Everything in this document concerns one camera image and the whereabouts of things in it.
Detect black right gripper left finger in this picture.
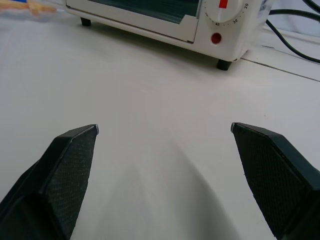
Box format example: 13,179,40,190
0,123,100,240

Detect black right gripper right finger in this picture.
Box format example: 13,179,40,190
230,122,320,240

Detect white toaster oven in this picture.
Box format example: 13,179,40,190
64,0,272,71

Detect bread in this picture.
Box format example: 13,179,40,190
0,0,58,17

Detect white oven door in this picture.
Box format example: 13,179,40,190
65,0,203,44

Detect white timer knob red mark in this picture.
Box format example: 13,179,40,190
204,0,245,25

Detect black power cable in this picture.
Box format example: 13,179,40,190
264,8,320,64

